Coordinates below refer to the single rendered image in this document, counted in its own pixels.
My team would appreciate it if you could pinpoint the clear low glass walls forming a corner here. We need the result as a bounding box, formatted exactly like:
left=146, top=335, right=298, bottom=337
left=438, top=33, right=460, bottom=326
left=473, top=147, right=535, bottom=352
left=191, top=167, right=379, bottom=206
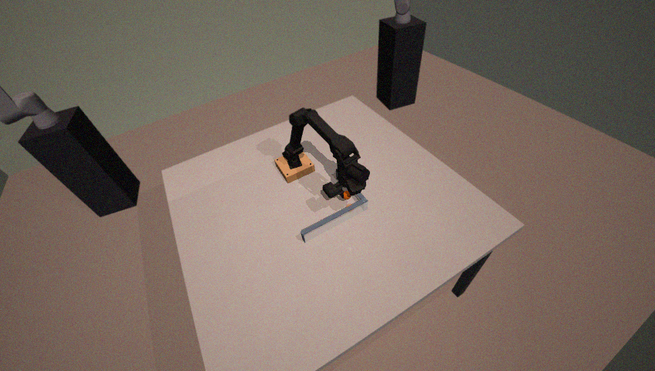
left=304, top=195, right=368, bottom=243

